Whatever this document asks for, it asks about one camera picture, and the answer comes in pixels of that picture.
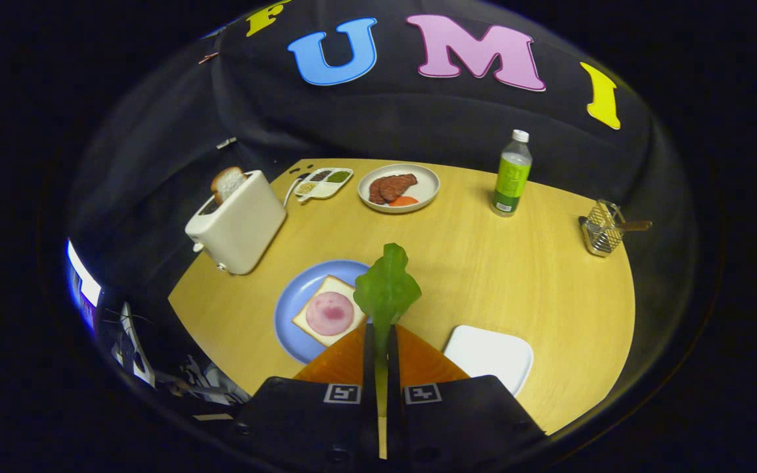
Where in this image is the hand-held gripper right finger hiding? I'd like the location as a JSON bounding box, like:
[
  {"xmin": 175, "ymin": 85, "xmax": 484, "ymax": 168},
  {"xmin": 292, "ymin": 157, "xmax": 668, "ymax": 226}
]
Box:
[{"xmin": 387, "ymin": 323, "xmax": 548, "ymax": 473}]

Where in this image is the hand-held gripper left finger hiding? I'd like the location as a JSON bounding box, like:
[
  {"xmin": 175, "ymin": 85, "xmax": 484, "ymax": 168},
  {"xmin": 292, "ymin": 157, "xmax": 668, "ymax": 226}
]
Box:
[{"xmin": 231, "ymin": 321, "xmax": 380, "ymax": 473}]

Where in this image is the green lettuce leaf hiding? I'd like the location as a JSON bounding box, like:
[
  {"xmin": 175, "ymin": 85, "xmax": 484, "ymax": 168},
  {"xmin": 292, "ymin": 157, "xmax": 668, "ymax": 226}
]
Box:
[{"xmin": 354, "ymin": 242, "xmax": 423, "ymax": 421}]

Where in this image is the toasted bread slice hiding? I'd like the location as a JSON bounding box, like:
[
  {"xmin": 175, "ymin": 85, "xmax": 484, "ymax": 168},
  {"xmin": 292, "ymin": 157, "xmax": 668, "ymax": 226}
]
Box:
[{"xmin": 211, "ymin": 166, "xmax": 248, "ymax": 204}]

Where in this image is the square white plate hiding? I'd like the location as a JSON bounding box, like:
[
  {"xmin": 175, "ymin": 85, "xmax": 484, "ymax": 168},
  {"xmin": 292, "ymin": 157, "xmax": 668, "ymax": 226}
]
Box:
[{"xmin": 443, "ymin": 325, "xmax": 534, "ymax": 397}]

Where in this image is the pink ham slice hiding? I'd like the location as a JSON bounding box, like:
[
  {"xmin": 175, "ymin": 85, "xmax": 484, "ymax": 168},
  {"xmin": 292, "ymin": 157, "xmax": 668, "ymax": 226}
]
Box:
[{"xmin": 306, "ymin": 292, "xmax": 355, "ymax": 336}]

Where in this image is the blue plate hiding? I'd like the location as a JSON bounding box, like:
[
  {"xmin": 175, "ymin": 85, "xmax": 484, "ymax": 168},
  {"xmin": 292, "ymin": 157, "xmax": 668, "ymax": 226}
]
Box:
[{"xmin": 274, "ymin": 260, "xmax": 374, "ymax": 365}]

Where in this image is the white bread slice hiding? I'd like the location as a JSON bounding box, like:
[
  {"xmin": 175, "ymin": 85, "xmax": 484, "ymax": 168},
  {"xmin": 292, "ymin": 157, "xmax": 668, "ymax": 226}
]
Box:
[{"xmin": 292, "ymin": 275, "xmax": 367, "ymax": 348}]

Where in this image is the white toaster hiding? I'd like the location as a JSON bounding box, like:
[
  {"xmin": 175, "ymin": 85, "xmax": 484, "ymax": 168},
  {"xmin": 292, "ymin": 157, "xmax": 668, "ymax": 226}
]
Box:
[{"xmin": 185, "ymin": 169, "xmax": 287, "ymax": 275}]

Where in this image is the white divided condiment dish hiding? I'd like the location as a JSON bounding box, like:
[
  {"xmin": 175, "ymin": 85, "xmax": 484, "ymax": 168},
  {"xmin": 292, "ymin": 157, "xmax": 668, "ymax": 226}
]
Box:
[{"xmin": 294, "ymin": 168, "xmax": 355, "ymax": 204}]

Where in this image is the round white plate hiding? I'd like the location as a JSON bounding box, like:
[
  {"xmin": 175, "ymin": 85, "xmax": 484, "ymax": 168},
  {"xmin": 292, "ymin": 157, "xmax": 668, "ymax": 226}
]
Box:
[{"xmin": 357, "ymin": 164, "xmax": 440, "ymax": 214}]

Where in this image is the green label plastic bottle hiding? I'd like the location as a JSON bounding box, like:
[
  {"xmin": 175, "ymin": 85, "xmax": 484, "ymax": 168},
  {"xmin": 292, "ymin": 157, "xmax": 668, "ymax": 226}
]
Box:
[{"xmin": 491, "ymin": 129, "xmax": 533, "ymax": 217}]

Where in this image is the bright screen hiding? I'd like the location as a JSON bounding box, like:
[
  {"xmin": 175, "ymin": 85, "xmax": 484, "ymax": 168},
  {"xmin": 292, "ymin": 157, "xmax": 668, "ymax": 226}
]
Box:
[{"xmin": 66, "ymin": 240, "xmax": 102, "ymax": 329}]

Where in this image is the black backdrop cloth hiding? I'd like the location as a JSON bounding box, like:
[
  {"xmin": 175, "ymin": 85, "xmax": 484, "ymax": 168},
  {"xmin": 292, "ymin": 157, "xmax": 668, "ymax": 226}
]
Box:
[{"xmin": 66, "ymin": 0, "xmax": 698, "ymax": 342}]

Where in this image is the white toaster cable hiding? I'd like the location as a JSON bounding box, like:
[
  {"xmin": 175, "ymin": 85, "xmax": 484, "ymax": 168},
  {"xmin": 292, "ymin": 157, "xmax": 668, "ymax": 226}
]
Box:
[{"xmin": 283, "ymin": 174, "xmax": 307, "ymax": 208}]

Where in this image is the wire utensil holder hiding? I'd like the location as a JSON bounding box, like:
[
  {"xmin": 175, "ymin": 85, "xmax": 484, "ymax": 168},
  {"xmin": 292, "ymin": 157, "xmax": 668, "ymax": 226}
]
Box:
[{"xmin": 579, "ymin": 199, "xmax": 626, "ymax": 257}]

